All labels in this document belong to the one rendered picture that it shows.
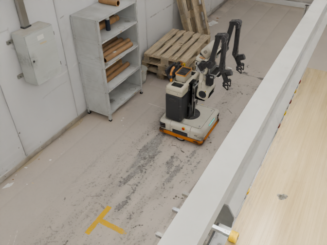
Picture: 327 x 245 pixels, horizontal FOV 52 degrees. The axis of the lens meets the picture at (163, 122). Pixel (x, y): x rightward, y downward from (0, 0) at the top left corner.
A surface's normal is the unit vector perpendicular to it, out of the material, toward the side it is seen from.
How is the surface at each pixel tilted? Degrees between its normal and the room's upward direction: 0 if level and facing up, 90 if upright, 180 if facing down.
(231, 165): 0
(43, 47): 90
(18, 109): 90
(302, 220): 0
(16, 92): 90
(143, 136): 0
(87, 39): 90
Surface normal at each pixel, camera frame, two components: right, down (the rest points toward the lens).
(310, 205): -0.01, -0.79
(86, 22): -0.49, 0.54
